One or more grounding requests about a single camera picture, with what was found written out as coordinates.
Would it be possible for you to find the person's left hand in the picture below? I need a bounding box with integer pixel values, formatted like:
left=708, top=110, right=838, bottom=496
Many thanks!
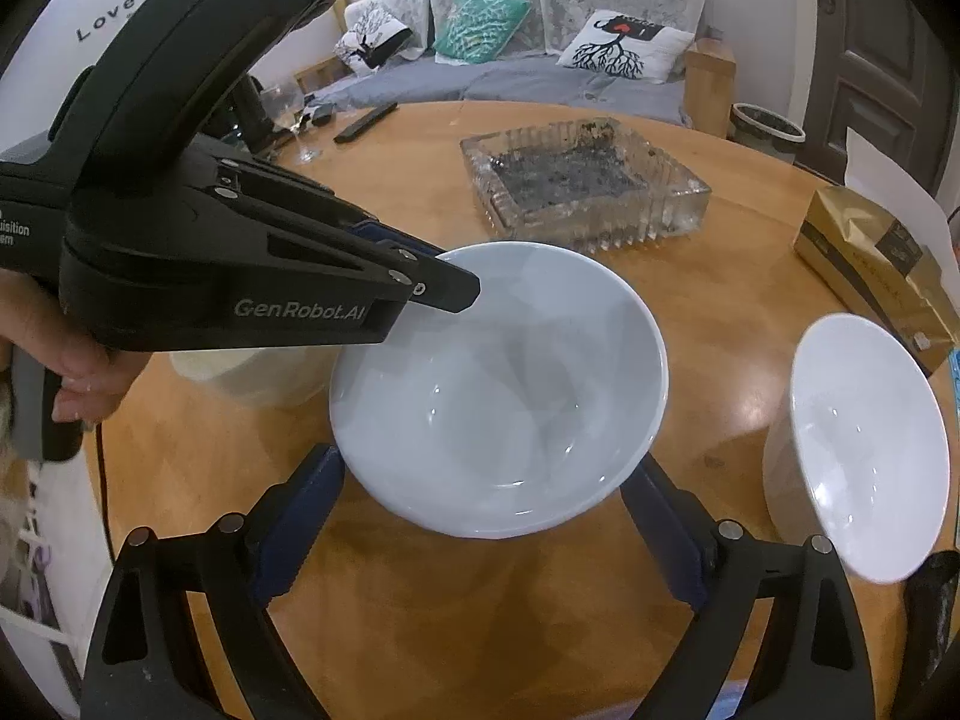
left=0, top=270, right=152, bottom=423

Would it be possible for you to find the white paper sheet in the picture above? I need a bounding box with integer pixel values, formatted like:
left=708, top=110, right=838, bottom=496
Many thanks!
left=846, top=127, right=957, bottom=241

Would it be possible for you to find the clear wine glass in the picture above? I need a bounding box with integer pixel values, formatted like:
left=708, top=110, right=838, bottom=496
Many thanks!
left=261, top=82, right=323, bottom=164

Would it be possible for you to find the square glass ashtray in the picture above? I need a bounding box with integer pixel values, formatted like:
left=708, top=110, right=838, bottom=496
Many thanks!
left=459, top=117, right=712, bottom=254

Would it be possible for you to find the cream round container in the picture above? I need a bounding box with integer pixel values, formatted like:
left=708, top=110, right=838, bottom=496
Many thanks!
left=169, top=345, right=335, bottom=412

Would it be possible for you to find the grey sofa mat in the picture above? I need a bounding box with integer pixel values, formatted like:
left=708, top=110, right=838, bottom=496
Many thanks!
left=307, top=52, right=687, bottom=128

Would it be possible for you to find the gold packet box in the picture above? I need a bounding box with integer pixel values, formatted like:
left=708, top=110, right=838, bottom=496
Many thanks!
left=793, top=184, right=960, bottom=376

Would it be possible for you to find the brown wooden door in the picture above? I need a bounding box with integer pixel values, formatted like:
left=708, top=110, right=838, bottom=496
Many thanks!
left=791, top=0, right=960, bottom=188

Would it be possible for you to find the white tree print pillow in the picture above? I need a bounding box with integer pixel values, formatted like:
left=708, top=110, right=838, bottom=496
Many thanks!
left=556, top=10, right=695, bottom=85

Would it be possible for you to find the tall black container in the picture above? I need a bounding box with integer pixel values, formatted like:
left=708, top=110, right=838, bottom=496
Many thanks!
left=229, top=77, right=272, bottom=158

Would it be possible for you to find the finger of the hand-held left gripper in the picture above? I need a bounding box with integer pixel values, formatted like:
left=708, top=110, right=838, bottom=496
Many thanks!
left=196, top=141, right=440, bottom=256
left=266, top=234, right=481, bottom=314

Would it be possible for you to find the white trash bin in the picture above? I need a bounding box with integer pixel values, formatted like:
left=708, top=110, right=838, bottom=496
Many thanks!
left=729, top=101, right=807, bottom=162

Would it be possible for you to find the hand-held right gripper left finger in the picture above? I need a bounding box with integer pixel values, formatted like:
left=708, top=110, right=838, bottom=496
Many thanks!
left=79, top=444, right=346, bottom=720

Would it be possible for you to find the pale printed cloth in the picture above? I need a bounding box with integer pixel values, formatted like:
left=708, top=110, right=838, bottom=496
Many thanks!
left=0, top=457, right=83, bottom=691

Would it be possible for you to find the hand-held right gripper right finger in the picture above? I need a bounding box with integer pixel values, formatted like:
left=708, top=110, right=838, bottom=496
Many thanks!
left=621, top=454, right=876, bottom=720

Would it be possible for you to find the teal patterned pillow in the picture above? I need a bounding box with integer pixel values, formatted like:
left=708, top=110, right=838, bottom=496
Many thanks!
left=433, top=0, right=530, bottom=67

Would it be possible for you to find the wooden sofa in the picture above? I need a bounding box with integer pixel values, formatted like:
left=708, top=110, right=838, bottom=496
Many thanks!
left=296, top=0, right=737, bottom=140

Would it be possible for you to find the white printed panel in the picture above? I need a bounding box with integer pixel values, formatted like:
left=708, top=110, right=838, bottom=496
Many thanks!
left=0, top=0, right=170, bottom=162

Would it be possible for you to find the white ceramic bowl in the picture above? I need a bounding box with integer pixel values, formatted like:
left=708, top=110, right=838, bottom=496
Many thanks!
left=763, top=313, right=952, bottom=584
left=328, top=241, right=670, bottom=539

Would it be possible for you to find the black remote control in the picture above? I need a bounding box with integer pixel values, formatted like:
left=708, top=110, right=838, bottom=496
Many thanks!
left=334, top=103, right=397, bottom=143

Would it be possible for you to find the black and white pillow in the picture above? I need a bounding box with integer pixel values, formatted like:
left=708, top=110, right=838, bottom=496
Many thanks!
left=334, top=0, right=425, bottom=72

